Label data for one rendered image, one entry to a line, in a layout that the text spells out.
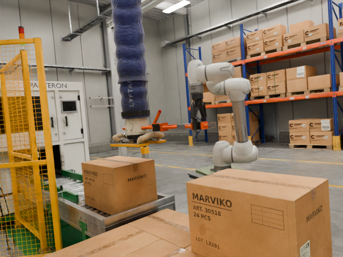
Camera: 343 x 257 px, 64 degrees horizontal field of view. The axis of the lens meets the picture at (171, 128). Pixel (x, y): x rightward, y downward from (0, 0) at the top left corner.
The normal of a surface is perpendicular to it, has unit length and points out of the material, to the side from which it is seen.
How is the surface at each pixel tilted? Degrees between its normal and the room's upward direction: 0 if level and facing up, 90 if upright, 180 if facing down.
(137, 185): 90
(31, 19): 90
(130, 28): 79
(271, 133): 90
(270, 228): 90
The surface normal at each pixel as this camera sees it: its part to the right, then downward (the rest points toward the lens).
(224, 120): -0.72, 0.13
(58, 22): 0.69, -0.02
